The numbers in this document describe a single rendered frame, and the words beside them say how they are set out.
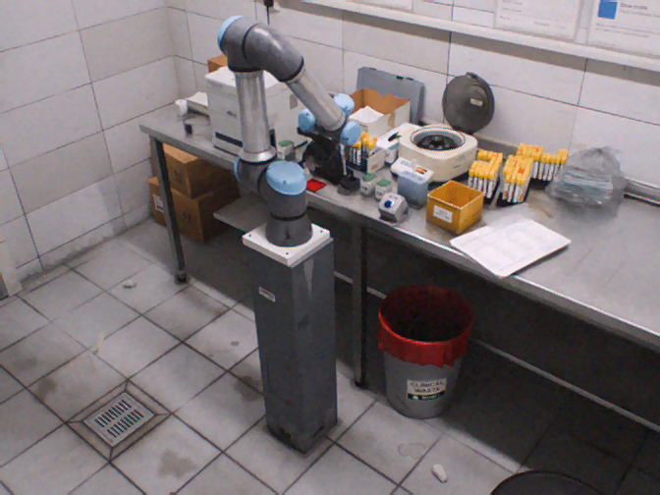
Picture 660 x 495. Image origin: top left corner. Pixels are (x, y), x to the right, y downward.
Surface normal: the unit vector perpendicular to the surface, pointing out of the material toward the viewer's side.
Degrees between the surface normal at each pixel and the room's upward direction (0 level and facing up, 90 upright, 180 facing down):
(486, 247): 0
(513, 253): 0
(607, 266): 0
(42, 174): 90
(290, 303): 90
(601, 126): 90
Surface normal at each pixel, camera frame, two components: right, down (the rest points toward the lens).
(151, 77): 0.76, 0.35
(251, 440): -0.03, -0.82
